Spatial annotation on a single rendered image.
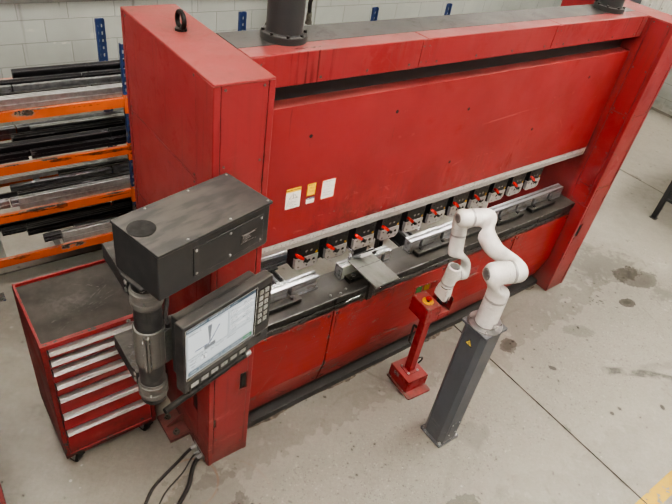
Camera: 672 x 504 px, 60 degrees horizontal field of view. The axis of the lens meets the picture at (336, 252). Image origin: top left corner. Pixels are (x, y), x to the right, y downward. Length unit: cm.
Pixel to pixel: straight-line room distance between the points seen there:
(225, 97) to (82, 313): 144
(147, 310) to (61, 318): 103
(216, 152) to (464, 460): 257
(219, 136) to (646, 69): 323
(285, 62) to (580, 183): 309
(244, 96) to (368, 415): 243
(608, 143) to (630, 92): 39
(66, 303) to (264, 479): 148
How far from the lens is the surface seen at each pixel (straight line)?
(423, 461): 383
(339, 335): 361
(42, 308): 314
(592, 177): 489
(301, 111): 258
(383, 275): 335
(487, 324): 319
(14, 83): 420
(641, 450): 457
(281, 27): 248
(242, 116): 216
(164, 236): 190
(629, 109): 468
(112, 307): 308
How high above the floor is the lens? 309
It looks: 37 degrees down
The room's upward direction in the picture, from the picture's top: 10 degrees clockwise
